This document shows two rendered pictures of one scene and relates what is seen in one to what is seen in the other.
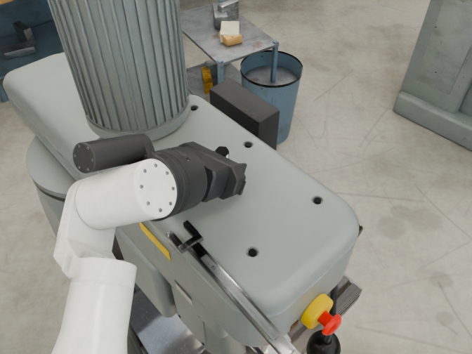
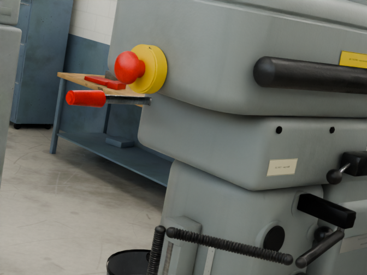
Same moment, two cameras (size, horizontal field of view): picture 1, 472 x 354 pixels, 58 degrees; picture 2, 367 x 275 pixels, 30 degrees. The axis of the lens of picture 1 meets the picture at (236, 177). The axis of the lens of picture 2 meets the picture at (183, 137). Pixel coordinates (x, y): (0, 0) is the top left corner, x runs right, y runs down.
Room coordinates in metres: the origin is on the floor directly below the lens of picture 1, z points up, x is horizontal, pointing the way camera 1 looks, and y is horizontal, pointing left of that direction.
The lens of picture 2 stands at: (0.32, -0.98, 1.85)
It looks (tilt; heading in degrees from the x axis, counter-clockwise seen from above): 11 degrees down; 86
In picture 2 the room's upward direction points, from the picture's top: 11 degrees clockwise
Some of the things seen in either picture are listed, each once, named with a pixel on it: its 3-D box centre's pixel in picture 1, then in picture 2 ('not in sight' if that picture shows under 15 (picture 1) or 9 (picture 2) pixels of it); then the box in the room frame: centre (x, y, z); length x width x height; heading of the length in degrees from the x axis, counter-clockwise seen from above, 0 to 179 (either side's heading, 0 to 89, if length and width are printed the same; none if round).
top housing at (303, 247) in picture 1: (218, 204); (276, 46); (0.49, 0.03, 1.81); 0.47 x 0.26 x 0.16; 42
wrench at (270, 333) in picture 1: (227, 284); not in sight; (0.28, 0.01, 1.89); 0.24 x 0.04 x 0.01; 39
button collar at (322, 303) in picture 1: (317, 311); (145, 69); (0.31, -0.13, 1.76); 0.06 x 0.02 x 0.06; 132
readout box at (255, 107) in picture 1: (244, 127); not in sight; (0.93, -0.02, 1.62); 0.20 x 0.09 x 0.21; 42
